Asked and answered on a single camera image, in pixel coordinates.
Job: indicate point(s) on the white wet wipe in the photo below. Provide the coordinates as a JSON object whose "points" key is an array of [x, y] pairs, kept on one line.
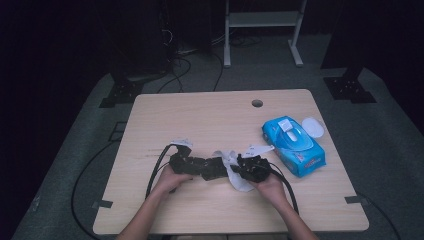
{"points": [[241, 185]]}

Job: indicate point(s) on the black tape strip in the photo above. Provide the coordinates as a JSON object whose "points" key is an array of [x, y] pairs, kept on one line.
{"points": [[101, 204], [356, 199]]}

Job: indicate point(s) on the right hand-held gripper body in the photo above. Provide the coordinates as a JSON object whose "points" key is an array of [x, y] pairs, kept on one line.
{"points": [[256, 168]]}

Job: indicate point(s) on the person's left hand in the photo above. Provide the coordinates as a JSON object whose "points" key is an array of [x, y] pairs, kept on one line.
{"points": [[170, 183]]}

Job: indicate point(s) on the blue wet wipe pack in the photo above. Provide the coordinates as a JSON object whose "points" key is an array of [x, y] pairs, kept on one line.
{"points": [[300, 153]]}

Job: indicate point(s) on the black stand base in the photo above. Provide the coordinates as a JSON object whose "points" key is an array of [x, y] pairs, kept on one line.
{"points": [[346, 88], [123, 93]]}

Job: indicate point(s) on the white metal stand frame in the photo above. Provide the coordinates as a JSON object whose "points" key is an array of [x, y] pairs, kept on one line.
{"points": [[263, 19]]}

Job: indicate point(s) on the black equipment case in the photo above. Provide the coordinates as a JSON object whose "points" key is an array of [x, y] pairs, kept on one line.
{"points": [[143, 40]]}

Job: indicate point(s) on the blue toy car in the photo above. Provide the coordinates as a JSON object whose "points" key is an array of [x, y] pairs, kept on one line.
{"points": [[215, 168]]}

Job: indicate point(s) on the person's right hand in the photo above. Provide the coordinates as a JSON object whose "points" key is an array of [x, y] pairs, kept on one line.
{"points": [[273, 190]]}

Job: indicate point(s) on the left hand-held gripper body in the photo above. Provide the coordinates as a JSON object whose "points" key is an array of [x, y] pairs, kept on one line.
{"points": [[183, 163]]}

